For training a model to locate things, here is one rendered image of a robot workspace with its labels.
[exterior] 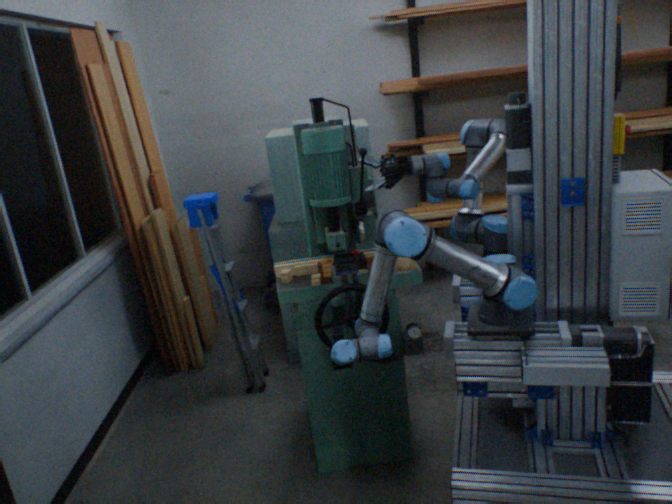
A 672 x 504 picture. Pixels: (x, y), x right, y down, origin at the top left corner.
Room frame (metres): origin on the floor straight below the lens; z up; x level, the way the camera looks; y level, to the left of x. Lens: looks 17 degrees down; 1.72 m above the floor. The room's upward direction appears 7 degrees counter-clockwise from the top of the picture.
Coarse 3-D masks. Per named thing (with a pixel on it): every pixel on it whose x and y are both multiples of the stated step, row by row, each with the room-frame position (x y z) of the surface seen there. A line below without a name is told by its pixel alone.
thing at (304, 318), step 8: (296, 304) 2.26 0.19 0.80; (392, 304) 2.21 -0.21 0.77; (296, 312) 2.18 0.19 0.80; (304, 312) 2.18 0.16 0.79; (312, 312) 2.19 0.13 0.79; (328, 312) 2.19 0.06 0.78; (336, 312) 2.19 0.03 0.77; (344, 312) 2.20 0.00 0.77; (392, 312) 2.21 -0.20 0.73; (296, 320) 2.18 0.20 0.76; (304, 320) 2.18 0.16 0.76; (312, 320) 2.19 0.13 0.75; (328, 320) 2.19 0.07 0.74; (336, 320) 2.19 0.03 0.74; (296, 328) 2.18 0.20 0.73; (304, 328) 2.18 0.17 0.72; (312, 328) 2.19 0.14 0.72
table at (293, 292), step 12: (300, 276) 2.33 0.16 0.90; (396, 276) 2.21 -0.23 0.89; (408, 276) 2.22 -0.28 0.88; (420, 276) 2.22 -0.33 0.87; (288, 288) 2.20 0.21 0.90; (300, 288) 2.18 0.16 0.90; (312, 288) 2.19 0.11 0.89; (324, 288) 2.19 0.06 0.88; (288, 300) 2.18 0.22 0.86; (300, 300) 2.18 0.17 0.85; (336, 300) 2.10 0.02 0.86
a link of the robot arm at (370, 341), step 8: (368, 328) 1.77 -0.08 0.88; (360, 336) 1.75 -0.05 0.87; (368, 336) 1.71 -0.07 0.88; (376, 336) 1.70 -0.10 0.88; (384, 336) 1.69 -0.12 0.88; (360, 344) 1.67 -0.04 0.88; (368, 344) 1.67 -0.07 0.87; (376, 344) 1.67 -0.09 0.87; (384, 344) 1.67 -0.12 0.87; (360, 352) 1.66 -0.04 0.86; (368, 352) 1.66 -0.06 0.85; (376, 352) 1.66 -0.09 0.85; (384, 352) 1.66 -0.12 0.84; (360, 360) 1.66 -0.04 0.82
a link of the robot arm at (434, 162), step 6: (426, 156) 2.26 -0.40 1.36; (432, 156) 2.26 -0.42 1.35; (438, 156) 2.25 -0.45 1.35; (444, 156) 2.26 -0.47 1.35; (426, 162) 2.24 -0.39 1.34; (432, 162) 2.24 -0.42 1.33; (438, 162) 2.24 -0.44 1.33; (444, 162) 2.25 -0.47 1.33; (426, 168) 2.24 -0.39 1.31; (432, 168) 2.24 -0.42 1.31; (438, 168) 2.24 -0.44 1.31; (444, 168) 2.25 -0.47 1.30; (426, 174) 2.27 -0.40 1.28; (432, 174) 2.25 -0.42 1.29; (438, 174) 2.24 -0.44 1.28
